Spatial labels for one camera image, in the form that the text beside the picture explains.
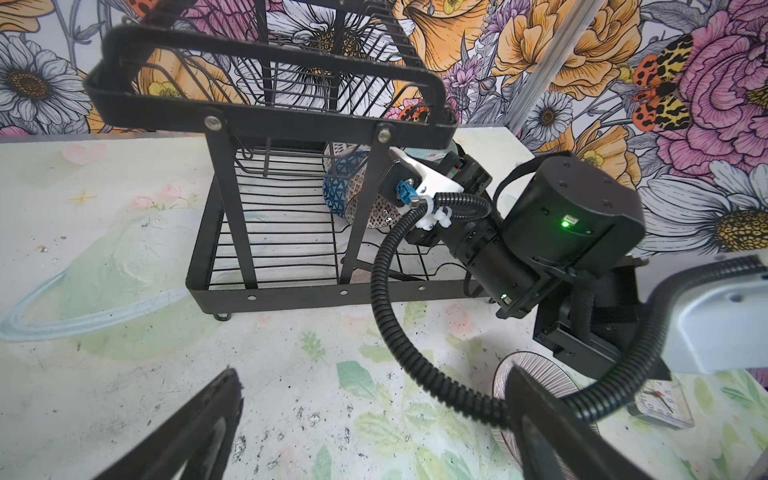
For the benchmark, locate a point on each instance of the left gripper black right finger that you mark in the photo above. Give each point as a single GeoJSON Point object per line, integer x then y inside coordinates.
{"type": "Point", "coordinates": [549, 436]}

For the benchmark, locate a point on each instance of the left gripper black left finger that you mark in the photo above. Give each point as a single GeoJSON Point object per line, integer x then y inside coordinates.
{"type": "Point", "coordinates": [194, 443]}

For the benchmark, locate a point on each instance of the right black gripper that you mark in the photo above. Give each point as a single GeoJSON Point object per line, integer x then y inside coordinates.
{"type": "Point", "coordinates": [412, 177]}

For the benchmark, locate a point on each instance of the blue triangle pattern bowl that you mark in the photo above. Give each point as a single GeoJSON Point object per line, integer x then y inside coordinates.
{"type": "Point", "coordinates": [334, 190]}

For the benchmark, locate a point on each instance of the white lattice pattern bowl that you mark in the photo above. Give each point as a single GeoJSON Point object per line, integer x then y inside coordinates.
{"type": "Point", "coordinates": [343, 159]}

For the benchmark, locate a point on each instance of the brown dotted pattern bowl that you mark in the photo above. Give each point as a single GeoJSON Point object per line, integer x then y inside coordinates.
{"type": "Point", "coordinates": [375, 204]}

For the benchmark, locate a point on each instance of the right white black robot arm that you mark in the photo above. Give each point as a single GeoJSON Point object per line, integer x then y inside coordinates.
{"type": "Point", "coordinates": [563, 253]}

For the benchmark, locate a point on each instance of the black wire dish rack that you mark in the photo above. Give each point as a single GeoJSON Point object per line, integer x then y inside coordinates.
{"type": "Point", "coordinates": [269, 84]}

